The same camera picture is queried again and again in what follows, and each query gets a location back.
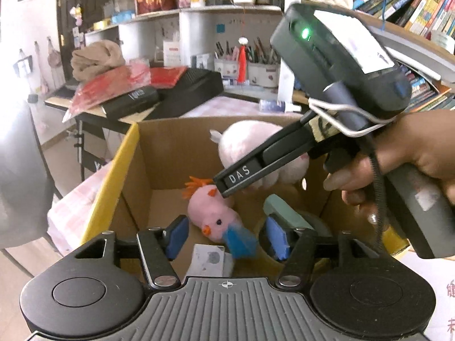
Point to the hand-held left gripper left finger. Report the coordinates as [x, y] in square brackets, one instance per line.
[177, 238]

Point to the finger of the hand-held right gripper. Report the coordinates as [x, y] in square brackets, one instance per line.
[241, 176]

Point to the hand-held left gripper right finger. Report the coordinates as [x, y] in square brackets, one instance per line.
[279, 239]

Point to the grey green plastic item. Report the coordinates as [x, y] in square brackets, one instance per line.
[284, 207]

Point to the small white battery pack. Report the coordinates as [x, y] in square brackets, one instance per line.
[206, 259]

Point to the large pale pink plush toy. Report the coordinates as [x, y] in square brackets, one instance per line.
[241, 138]

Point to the yellow tape roll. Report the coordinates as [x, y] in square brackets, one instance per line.
[320, 225]

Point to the yellow cardboard box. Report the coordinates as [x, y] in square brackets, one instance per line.
[163, 156]

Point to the person's right hand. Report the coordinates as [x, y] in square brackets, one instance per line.
[426, 142]

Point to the clear glue bottle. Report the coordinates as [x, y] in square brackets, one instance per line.
[277, 105]

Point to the white pen holder with pens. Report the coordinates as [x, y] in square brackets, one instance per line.
[227, 67]
[263, 73]

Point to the long row of colourful books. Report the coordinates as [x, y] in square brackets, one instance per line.
[423, 92]

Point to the short row of colourful books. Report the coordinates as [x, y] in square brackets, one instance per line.
[408, 0]

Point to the red tassel ornament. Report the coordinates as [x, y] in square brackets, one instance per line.
[242, 60]

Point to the big black case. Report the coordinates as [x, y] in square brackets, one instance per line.
[195, 85]

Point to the round white tub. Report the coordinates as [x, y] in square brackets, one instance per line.
[442, 41]

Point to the flat red packet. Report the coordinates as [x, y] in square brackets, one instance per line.
[167, 76]

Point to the slim black case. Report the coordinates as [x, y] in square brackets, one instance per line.
[131, 101]

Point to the red and white small box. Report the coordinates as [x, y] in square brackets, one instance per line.
[172, 53]

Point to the wooden side desk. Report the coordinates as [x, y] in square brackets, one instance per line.
[89, 112]

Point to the white wooden bookshelf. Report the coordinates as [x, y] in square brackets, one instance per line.
[186, 28]

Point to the red plastic packet bundle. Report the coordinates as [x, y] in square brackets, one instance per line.
[103, 87]

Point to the grey plastic chair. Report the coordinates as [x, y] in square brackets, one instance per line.
[21, 177]

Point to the beige crumpled cloth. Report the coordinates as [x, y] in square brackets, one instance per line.
[96, 60]

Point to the gold foil item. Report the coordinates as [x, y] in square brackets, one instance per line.
[101, 25]

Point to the small doll on door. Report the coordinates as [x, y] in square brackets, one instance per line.
[76, 12]

